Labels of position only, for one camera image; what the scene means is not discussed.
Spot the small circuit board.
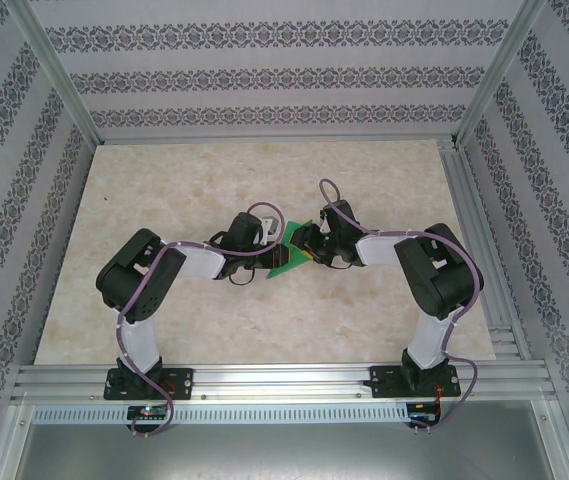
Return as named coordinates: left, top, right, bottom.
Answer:
left=407, top=402, right=441, bottom=421
left=127, top=405, right=169, bottom=420

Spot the thin black left gripper cable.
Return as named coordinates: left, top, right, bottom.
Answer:
left=226, top=269, right=258, bottom=287

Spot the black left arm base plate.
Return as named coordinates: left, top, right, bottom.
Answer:
left=103, top=367, right=195, bottom=401

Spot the grey metal panel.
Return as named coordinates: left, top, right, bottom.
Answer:
left=13, top=423, right=568, bottom=480

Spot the aluminium side rail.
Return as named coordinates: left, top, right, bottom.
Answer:
left=438, top=138, right=533, bottom=361

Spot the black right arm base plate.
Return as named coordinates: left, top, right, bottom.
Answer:
left=369, top=364, right=461, bottom=400

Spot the green paper sheet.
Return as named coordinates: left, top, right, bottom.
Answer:
left=266, top=219, right=315, bottom=280

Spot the aluminium frame post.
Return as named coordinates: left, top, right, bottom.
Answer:
left=453, top=0, right=549, bottom=149
left=7, top=0, right=101, bottom=147

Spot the thin black right gripper cable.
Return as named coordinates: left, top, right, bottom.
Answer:
left=321, top=257, right=360, bottom=272

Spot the slotted grey cable duct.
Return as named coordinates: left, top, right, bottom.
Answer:
left=31, top=402, right=418, bottom=427

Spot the aluminium mounting rail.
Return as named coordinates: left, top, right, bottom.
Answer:
left=11, top=362, right=558, bottom=404

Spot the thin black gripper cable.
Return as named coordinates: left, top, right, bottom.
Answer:
left=321, top=257, right=360, bottom=272
left=226, top=269, right=258, bottom=287

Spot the short aluminium frame leg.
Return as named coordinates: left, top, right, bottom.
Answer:
left=533, top=399, right=569, bottom=480
left=0, top=399, right=33, bottom=480

